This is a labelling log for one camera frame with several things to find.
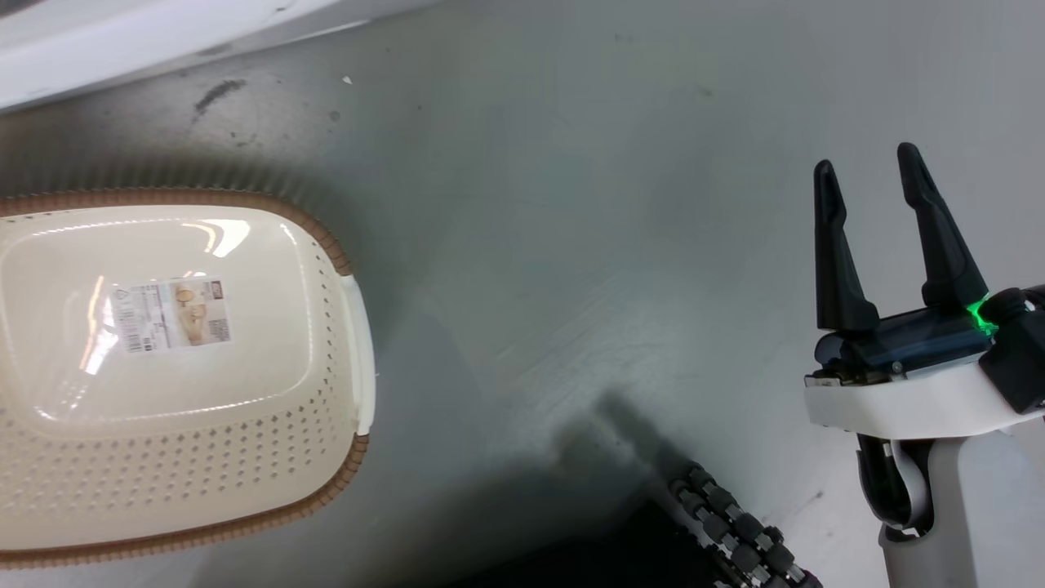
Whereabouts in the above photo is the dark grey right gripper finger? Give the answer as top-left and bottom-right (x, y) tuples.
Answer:
(813, 159), (881, 332)
(896, 142), (989, 310)

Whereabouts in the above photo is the right gripper body white and dark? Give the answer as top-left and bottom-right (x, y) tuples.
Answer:
(803, 303), (1045, 441)

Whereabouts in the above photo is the cream plastic laundry basket brown rim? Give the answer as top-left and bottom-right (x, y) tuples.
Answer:
(0, 188), (377, 570)

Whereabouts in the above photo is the paper product label sticker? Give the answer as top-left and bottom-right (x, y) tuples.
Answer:
(109, 278), (233, 354)

